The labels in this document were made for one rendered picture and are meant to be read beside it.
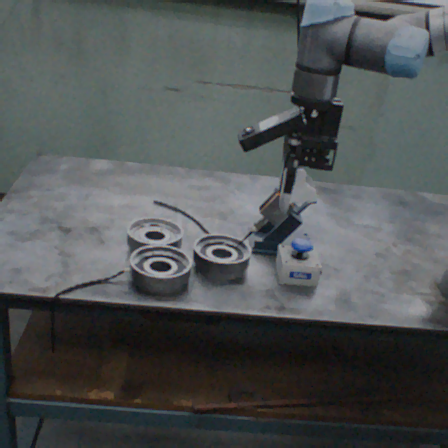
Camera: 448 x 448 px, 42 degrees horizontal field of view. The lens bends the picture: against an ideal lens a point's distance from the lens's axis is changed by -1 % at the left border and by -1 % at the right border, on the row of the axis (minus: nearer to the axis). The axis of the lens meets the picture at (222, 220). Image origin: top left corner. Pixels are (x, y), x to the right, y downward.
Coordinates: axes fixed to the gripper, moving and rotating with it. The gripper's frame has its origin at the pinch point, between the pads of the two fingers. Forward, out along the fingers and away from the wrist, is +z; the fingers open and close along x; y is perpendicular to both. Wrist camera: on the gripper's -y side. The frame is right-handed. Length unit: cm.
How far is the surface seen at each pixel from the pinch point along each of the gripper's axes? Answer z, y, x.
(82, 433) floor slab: 93, -41, 27
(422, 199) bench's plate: 13, 41, 41
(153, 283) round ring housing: 10.4, -20.4, -14.5
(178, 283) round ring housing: 10.7, -16.3, -13.2
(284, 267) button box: 9.3, 1.8, -6.5
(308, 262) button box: 8.6, 6.1, -4.9
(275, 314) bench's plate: 13.1, 0.3, -15.5
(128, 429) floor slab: 93, -29, 30
